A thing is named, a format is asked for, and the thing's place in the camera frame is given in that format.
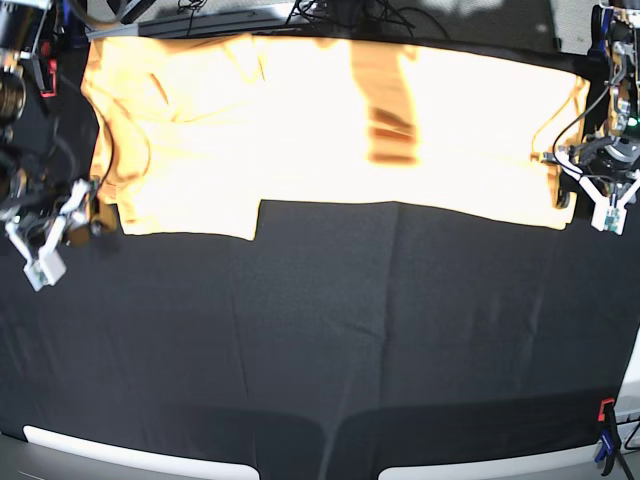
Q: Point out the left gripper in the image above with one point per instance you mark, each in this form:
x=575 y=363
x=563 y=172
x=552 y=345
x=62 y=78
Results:
x=609 y=163

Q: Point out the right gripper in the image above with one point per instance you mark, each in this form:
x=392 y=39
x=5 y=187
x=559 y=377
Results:
x=33 y=204

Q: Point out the yellow t-shirt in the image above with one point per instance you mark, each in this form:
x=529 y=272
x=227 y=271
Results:
x=196 y=134

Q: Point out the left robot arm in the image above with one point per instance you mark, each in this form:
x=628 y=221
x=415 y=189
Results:
x=615 y=43

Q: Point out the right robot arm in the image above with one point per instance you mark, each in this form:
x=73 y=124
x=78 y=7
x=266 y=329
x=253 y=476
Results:
x=48 y=127

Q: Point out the red black clamp far left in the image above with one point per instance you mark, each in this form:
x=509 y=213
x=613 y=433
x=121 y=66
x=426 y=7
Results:
x=49 y=70

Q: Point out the red black clamp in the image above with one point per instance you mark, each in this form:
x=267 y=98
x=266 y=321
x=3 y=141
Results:
x=606 y=413
x=49 y=70

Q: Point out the red black clamp near right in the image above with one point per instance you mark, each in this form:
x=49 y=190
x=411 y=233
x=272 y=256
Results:
x=606 y=413

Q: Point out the blue clamp near right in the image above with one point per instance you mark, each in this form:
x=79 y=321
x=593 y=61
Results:
x=609 y=448

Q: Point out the white table edge strip left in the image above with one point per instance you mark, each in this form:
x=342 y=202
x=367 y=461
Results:
x=120 y=456

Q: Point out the white table edge strip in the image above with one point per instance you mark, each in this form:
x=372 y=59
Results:
x=120 y=456
x=508 y=467

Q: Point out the white table edge strip right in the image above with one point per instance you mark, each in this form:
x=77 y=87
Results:
x=508 y=467

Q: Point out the black table cloth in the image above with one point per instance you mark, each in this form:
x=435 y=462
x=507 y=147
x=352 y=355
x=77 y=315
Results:
x=342 y=340

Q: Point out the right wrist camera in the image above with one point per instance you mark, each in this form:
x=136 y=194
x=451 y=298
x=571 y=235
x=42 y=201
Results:
x=45 y=271

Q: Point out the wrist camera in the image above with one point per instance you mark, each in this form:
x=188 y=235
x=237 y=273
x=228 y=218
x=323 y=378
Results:
x=607 y=218
x=45 y=271

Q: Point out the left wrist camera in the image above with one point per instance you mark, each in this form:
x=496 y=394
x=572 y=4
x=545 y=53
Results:
x=607 y=218

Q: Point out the aluminium rail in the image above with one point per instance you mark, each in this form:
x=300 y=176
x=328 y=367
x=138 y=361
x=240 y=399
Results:
x=267 y=18

